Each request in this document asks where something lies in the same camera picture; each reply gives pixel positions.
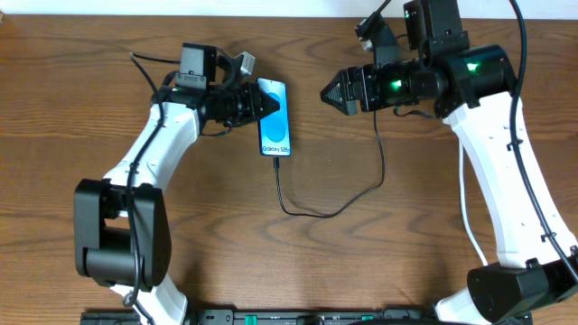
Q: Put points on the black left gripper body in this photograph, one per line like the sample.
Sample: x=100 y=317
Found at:
x=236 y=107

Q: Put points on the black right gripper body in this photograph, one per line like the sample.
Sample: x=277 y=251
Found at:
x=372 y=86

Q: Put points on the blue Galaxy smartphone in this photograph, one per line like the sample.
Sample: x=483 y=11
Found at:
x=274 y=130

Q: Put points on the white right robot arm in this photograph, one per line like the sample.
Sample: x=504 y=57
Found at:
x=476 y=92

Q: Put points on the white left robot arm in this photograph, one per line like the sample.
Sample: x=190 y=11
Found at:
x=122 y=238

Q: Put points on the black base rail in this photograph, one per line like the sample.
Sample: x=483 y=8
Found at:
x=229 y=317

